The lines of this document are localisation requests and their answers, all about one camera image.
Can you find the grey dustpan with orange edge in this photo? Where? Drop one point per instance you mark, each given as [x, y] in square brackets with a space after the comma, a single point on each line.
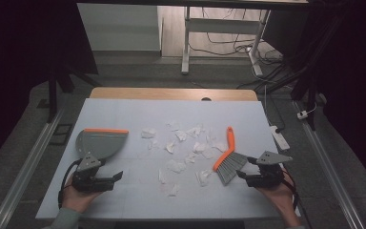
[101, 143]

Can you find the pale blue table board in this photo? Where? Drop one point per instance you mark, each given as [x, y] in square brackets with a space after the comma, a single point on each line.
[139, 203]

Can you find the wooden table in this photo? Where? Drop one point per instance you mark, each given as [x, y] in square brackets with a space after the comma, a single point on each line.
[171, 93]

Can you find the white power strip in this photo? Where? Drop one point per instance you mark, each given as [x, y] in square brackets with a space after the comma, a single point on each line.
[280, 138]

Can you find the orange brush with grey bristles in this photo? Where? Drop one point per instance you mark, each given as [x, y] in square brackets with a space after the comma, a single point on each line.
[230, 159]

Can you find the black curtain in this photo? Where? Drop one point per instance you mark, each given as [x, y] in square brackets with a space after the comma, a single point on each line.
[355, 79]
[19, 63]

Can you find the aluminium rail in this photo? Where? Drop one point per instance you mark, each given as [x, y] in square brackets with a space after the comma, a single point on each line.
[28, 165]
[330, 171]

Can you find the small white adapter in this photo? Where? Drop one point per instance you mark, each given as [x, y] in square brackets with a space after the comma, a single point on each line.
[302, 114]

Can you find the black tripod stand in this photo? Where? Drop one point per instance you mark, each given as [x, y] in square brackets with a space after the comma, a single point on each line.
[53, 95]

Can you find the person's right hand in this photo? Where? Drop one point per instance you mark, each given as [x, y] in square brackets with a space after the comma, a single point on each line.
[278, 197]

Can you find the person's left hand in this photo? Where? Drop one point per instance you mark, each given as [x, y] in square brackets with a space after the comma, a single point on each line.
[76, 198]

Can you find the white desk frame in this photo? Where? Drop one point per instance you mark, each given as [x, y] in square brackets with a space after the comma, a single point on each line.
[219, 25]

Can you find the pile of white paper scraps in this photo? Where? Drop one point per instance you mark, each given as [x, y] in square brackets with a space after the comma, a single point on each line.
[176, 165]

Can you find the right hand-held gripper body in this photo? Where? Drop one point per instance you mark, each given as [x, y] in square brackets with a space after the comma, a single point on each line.
[268, 175]

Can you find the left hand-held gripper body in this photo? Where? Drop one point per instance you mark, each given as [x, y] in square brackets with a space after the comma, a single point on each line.
[87, 178]

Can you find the black metal stand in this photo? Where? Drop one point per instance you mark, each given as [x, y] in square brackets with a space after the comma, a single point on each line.
[308, 79]

